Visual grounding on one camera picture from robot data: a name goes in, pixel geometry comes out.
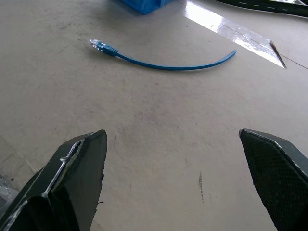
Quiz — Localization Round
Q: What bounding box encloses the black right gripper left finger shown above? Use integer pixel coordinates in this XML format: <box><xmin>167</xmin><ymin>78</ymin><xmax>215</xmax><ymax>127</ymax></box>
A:
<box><xmin>0</xmin><ymin>129</ymin><xmax>108</xmax><ymax>231</ymax></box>

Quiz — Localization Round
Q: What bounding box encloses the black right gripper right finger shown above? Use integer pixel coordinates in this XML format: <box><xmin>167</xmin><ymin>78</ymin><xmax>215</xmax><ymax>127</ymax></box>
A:
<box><xmin>238</xmin><ymin>128</ymin><xmax>308</xmax><ymax>231</ymax></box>

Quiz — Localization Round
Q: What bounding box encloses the blue box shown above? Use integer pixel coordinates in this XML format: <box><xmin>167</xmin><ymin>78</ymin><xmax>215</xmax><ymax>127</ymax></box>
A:
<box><xmin>116</xmin><ymin>0</ymin><xmax>179</xmax><ymax>16</ymax></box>

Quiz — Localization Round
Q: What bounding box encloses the clear shiny tape strip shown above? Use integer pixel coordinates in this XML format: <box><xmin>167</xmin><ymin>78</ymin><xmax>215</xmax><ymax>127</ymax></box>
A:
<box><xmin>184</xmin><ymin>0</ymin><xmax>287</xmax><ymax>70</ymax></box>

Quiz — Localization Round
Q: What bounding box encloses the blue Ethernet cable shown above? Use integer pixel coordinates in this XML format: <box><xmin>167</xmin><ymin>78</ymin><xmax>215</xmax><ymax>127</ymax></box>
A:
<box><xmin>90</xmin><ymin>38</ymin><xmax>237</xmax><ymax>71</ymax></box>

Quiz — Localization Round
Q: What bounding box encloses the black perforated strap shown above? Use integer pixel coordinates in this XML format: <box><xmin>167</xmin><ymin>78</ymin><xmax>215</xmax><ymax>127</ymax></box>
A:
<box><xmin>214</xmin><ymin>0</ymin><xmax>308</xmax><ymax>19</ymax></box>

